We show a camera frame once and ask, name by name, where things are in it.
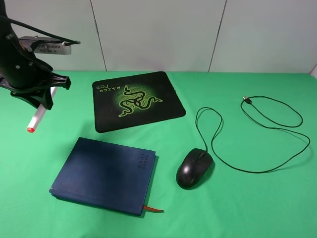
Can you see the white marker pen red caps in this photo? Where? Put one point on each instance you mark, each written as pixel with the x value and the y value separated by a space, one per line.
pixel 36 119

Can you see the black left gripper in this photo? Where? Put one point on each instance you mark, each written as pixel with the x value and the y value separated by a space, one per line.
pixel 23 70

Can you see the black wired computer mouse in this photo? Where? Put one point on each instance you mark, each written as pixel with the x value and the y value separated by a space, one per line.
pixel 197 162

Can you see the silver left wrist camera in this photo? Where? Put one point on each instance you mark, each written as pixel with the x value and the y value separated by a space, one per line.
pixel 46 45

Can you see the black green mouse pad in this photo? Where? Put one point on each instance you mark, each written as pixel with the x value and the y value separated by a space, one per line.
pixel 130 101

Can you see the blue hardcover notebook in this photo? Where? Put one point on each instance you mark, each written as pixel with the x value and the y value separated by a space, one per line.
pixel 107 176

